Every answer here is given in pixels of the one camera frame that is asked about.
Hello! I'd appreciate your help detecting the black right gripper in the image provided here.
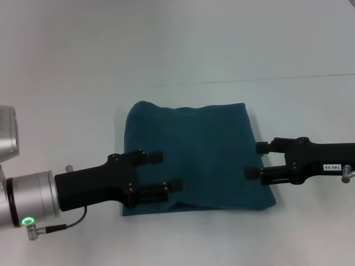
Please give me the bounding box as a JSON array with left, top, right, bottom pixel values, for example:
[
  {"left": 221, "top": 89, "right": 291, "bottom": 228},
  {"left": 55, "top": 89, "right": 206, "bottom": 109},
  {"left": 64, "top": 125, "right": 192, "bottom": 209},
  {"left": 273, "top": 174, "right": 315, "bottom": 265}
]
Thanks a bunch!
[{"left": 244, "top": 136, "right": 355, "bottom": 186}]

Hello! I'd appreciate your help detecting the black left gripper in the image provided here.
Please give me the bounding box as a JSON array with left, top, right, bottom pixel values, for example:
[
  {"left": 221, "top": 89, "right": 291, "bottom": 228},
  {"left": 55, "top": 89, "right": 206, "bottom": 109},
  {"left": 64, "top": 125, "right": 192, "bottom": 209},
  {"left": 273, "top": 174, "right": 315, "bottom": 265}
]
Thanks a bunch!
[{"left": 54, "top": 149, "right": 184, "bottom": 213}]

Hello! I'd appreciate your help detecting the teal blue shirt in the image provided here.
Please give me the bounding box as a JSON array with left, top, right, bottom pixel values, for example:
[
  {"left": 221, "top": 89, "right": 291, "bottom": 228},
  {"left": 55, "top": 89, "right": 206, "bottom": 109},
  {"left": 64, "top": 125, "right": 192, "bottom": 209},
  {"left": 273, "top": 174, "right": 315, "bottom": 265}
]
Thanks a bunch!
[{"left": 121, "top": 101, "right": 277, "bottom": 218}]

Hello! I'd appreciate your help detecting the left gripper cable with plugs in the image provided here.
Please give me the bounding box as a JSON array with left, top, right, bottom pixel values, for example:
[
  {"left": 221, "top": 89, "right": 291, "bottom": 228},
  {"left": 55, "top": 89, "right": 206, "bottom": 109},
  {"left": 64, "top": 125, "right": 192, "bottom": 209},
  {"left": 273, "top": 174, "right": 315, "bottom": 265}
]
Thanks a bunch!
[{"left": 26, "top": 165, "right": 89, "bottom": 241}]

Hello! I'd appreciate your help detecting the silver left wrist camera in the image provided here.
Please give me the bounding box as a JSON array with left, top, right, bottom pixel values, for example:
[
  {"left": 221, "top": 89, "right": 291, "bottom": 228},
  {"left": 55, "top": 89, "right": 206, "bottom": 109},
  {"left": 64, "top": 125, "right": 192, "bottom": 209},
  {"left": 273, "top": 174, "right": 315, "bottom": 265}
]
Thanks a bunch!
[{"left": 0, "top": 105, "right": 21, "bottom": 163}]

